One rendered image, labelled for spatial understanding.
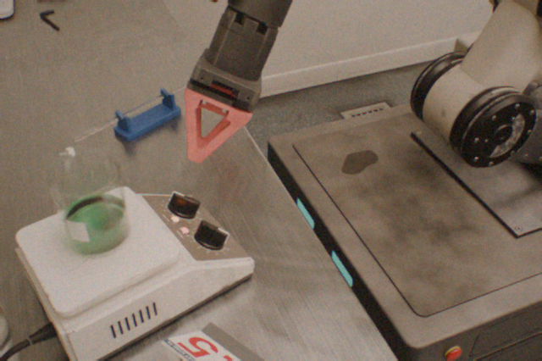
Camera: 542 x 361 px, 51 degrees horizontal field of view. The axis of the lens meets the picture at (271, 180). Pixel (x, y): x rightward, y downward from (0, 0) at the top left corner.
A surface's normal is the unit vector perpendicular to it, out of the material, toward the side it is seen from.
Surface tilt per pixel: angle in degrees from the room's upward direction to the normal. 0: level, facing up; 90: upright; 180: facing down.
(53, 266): 0
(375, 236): 0
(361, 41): 90
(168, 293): 90
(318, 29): 90
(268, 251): 0
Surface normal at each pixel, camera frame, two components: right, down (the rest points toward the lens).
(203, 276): 0.60, 0.53
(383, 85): 0.01, -0.76
